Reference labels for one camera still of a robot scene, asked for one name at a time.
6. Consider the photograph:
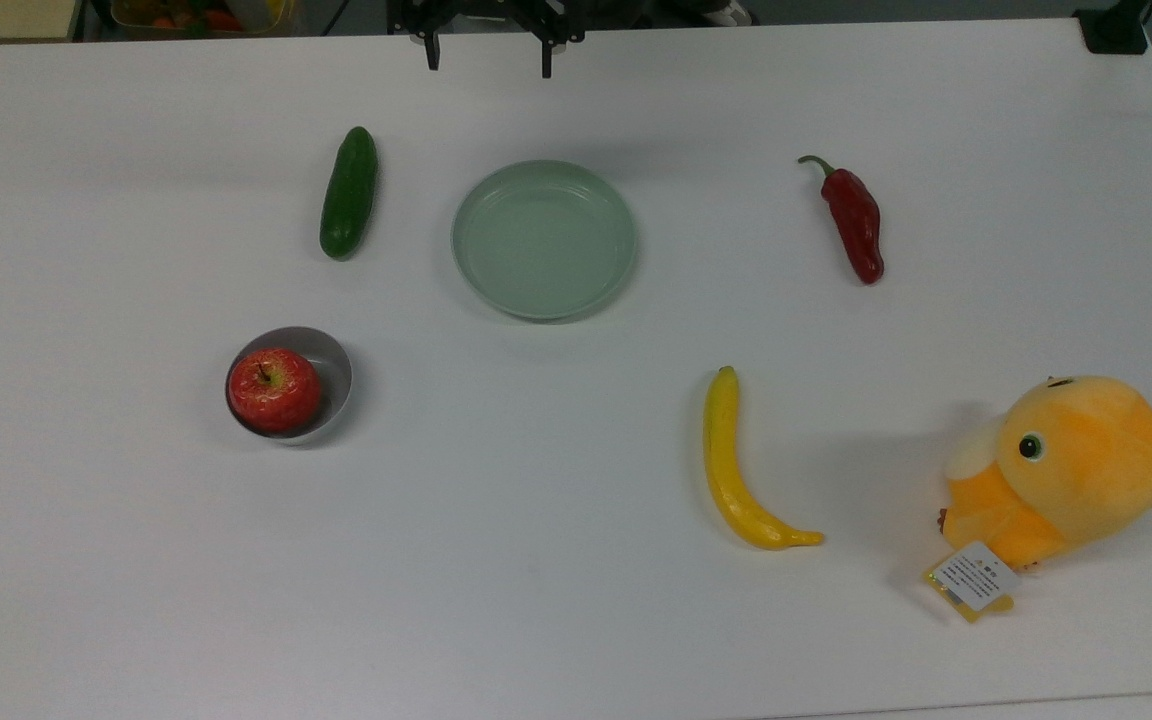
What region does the pale green plastic plate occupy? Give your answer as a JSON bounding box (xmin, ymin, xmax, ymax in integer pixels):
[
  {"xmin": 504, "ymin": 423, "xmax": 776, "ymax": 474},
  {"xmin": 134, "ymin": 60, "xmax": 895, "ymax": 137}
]
[{"xmin": 451, "ymin": 159, "xmax": 639, "ymax": 322}]

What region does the green cucumber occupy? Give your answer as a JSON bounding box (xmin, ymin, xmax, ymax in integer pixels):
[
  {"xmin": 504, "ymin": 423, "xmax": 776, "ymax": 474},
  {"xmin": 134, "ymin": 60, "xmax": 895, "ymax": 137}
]
[{"xmin": 319, "ymin": 126, "xmax": 380, "ymax": 262}]

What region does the red chili pepper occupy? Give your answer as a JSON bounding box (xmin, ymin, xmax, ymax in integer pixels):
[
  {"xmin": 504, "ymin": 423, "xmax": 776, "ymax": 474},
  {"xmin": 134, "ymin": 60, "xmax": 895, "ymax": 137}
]
[{"xmin": 798, "ymin": 154, "xmax": 885, "ymax": 286}]

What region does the basket of toy fruit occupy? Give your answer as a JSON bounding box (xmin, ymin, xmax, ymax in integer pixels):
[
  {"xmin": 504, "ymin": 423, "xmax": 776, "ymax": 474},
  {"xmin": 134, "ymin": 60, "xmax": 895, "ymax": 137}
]
[{"xmin": 110, "ymin": 0, "xmax": 299, "ymax": 39}]

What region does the orange plush toy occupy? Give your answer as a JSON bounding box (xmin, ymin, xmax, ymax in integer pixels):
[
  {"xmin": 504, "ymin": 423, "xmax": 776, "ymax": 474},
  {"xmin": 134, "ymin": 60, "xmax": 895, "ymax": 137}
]
[{"xmin": 939, "ymin": 375, "xmax": 1152, "ymax": 573}]

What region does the black camera stand clamp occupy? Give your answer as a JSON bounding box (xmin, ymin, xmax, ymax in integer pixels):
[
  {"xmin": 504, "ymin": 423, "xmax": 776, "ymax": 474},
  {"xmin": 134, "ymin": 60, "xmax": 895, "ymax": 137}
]
[{"xmin": 1073, "ymin": 0, "xmax": 1152, "ymax": 56}]

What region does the yellow banana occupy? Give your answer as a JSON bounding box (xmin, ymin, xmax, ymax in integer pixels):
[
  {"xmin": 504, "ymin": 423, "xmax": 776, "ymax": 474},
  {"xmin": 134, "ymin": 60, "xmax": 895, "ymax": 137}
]
[{"xmin": 702, "ymin": 366, "xmax": 825, "ymax": 551}]

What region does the small grey bowl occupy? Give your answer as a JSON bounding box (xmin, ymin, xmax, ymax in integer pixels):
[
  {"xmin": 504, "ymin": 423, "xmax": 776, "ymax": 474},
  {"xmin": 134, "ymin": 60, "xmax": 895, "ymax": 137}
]
[{"xmin": 225, "ymin": 326, "xmax": 354, "ymax": 445}]

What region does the red apple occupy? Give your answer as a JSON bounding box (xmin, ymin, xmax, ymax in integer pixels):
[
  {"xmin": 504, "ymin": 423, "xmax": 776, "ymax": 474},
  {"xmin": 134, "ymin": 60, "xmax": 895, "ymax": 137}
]
[{"xmin": 227, "ymin": 348, "xmax": 323, "ymax": 434}]

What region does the white paper toy tag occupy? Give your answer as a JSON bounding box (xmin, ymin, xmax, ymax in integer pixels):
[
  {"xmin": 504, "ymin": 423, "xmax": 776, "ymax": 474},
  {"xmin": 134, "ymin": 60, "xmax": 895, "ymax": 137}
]
[{"xmin": 924, "ymin": 541, "xmax": 1022, "ymax": 624}]

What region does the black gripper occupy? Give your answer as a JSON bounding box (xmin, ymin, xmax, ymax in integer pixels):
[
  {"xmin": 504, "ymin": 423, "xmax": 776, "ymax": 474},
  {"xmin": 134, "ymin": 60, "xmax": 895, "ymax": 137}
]
[{"xmin": 386, "ymin": 0, "xmax": 587, "ymax": 80}]

